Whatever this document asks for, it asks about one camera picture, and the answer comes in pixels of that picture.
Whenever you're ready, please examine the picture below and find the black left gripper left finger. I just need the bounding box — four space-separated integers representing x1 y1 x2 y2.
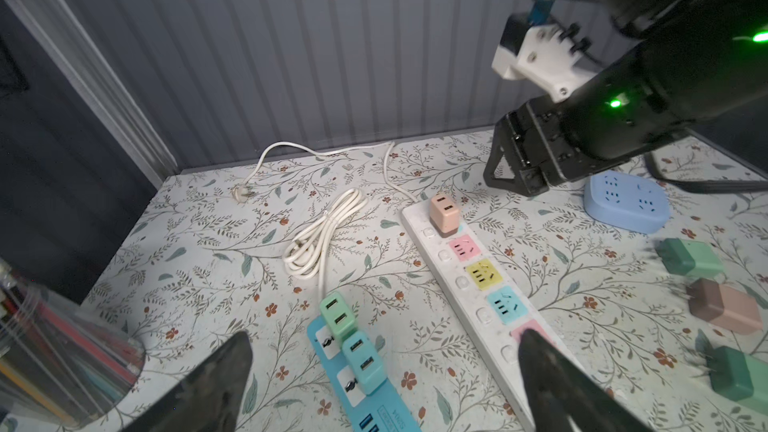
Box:
125 331 253 432

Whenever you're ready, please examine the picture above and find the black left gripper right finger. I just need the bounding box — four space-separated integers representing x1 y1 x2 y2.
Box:
518 329 650 431

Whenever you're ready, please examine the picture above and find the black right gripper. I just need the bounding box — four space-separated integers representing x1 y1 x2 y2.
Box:
484 41 690 197

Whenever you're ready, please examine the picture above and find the light green plug adapter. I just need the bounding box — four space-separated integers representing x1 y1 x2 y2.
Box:
319 291 358 343

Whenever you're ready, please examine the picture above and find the teal plug adapter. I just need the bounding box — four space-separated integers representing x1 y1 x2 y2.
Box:
341 330 387 395

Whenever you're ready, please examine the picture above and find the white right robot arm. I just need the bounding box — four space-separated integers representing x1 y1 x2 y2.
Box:
484 0 767 197

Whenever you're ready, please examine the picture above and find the green plug adapter right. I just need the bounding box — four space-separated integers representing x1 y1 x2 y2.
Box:
655 238 725 279

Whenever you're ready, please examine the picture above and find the dusty pink plug adapter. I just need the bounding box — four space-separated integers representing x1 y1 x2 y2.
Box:
686 278 763 335

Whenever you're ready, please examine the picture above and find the white multicolour power strip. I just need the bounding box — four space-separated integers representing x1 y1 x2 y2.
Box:
400 200 585 431

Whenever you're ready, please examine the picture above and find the blue square power socket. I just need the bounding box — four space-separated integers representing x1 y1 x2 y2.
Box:
583 171 671 234

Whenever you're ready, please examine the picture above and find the pencil cup holder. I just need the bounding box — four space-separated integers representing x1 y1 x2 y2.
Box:
1 263 146 429

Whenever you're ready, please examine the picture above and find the teal power strip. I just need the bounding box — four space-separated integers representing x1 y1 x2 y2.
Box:
307 317 420 431

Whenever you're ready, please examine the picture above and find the coiled white cable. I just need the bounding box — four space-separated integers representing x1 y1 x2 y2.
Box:
281 187 369 301

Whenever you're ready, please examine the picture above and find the white cable of white strip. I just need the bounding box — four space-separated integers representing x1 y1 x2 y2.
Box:
230 140 421 205

